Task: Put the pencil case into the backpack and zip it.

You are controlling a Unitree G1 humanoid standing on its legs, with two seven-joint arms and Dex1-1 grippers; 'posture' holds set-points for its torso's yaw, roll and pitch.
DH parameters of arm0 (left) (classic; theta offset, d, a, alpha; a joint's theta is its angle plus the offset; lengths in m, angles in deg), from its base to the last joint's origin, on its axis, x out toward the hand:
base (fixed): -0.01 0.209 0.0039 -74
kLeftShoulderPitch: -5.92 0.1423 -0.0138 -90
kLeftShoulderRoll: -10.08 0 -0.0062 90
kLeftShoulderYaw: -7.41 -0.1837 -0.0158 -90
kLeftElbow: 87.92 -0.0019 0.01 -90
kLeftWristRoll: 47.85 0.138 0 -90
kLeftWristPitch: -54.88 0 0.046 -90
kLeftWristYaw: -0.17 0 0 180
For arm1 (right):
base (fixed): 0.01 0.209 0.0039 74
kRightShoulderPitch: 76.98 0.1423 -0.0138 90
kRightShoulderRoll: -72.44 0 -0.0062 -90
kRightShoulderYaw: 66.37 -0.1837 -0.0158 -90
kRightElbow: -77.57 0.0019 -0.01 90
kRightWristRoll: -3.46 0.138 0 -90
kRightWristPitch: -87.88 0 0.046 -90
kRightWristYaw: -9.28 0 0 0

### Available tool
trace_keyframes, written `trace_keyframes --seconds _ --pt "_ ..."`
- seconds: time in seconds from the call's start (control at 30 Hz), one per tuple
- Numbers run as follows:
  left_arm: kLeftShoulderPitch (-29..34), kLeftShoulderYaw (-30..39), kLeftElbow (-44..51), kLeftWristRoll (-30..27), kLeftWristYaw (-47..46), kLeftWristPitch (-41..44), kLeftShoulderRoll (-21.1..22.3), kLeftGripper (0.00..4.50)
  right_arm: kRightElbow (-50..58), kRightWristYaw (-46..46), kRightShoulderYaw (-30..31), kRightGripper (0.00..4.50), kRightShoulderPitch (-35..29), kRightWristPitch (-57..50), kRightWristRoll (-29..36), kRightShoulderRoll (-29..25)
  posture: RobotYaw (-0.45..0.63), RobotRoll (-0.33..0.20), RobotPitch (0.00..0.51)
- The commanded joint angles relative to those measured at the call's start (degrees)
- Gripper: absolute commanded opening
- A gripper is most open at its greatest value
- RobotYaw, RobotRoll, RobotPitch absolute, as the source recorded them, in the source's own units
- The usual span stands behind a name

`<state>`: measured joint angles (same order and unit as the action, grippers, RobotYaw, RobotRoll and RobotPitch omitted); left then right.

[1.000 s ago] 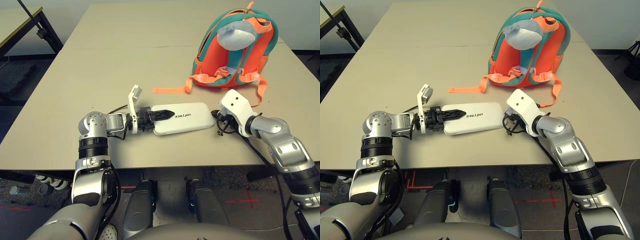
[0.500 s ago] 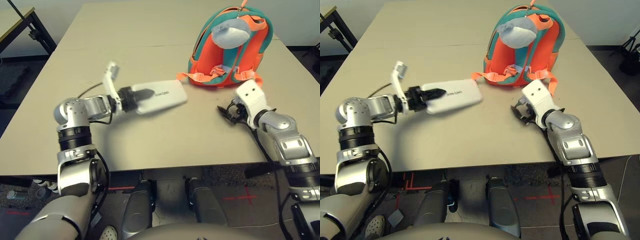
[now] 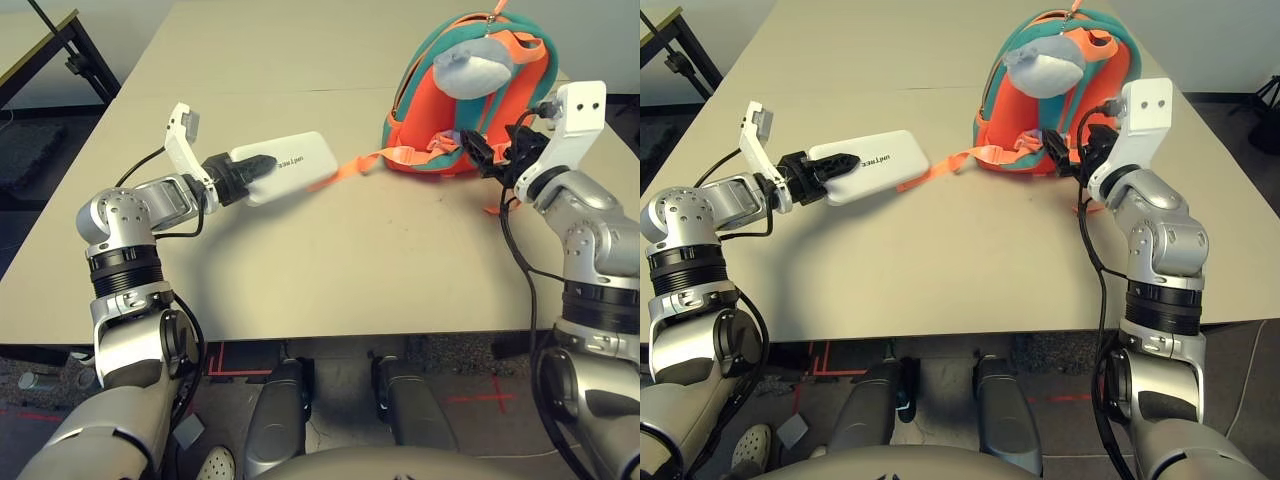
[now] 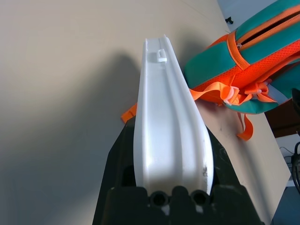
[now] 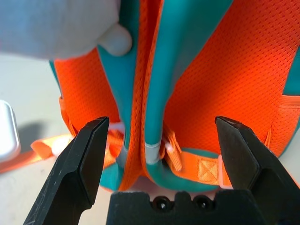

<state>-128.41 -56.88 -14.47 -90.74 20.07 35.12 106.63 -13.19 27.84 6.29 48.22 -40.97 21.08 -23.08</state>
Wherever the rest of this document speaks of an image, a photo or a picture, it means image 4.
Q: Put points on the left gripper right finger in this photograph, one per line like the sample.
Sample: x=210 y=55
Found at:
x=225 y=173

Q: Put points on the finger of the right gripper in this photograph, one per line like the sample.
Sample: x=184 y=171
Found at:
x=296 y=99

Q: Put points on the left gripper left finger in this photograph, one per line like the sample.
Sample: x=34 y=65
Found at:
x=119 y=164

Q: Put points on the teal and orange backpack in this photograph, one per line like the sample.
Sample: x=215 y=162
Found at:
x=257 y=54

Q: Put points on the white pencil case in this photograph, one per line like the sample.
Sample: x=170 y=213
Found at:
x=168 y=117

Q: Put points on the small black stand foot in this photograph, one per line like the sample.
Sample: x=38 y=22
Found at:
x=229 y=20

